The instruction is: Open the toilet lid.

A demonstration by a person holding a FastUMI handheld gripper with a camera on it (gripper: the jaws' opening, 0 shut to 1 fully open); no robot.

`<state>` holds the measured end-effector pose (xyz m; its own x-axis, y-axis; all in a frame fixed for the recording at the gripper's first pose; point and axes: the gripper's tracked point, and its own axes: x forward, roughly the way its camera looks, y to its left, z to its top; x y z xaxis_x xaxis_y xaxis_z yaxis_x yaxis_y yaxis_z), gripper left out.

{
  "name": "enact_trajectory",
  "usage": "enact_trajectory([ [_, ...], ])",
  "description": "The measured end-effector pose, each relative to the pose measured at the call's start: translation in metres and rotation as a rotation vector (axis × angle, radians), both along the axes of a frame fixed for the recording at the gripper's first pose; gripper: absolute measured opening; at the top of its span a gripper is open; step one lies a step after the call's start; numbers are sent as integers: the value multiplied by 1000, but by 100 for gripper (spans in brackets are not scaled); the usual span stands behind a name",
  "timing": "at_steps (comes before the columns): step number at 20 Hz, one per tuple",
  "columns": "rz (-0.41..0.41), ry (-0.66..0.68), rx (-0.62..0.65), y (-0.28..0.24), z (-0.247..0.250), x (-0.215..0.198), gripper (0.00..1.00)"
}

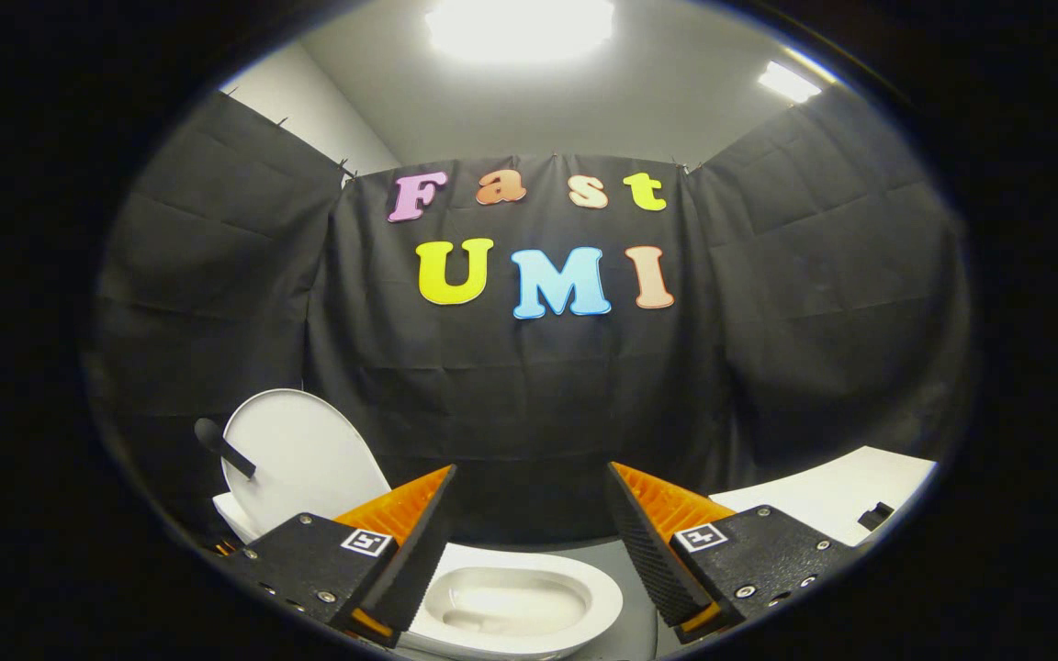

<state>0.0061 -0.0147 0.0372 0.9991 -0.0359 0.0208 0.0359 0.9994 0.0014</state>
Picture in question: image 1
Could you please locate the small ceiling light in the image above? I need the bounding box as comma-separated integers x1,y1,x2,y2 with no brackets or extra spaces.
757,61,822,104

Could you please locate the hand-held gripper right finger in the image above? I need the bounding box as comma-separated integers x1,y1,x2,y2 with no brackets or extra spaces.
604,461,861,645

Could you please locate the black backdrop cloth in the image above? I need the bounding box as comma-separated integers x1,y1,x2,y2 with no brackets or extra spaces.
84,87,975,547

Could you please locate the large ceiling light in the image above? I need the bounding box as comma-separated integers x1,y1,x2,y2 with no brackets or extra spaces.
425,0,617,63

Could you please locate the white toilet tank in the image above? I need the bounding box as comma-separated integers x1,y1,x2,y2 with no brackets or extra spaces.
211,491,265,545

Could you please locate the white drawer cabinet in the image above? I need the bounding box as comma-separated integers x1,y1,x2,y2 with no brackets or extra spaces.
711,446,939,549

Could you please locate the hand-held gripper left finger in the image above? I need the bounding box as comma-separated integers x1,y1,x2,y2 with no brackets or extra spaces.
215,464,458,648

